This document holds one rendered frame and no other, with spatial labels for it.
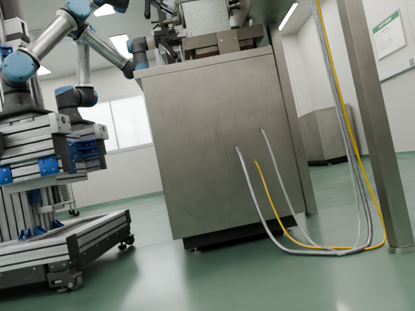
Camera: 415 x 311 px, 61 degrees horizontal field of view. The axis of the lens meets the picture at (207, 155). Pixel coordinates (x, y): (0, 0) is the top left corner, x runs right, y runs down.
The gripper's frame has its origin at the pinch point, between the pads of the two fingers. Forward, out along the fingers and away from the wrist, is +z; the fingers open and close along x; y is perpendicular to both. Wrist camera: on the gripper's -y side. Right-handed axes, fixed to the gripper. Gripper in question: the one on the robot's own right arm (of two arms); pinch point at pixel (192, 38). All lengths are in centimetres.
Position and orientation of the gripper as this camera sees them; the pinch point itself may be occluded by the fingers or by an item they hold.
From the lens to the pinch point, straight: 202.2
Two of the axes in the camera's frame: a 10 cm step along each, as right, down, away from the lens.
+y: -2.0, -9.8, 0.3
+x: -0.4, 0.3, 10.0
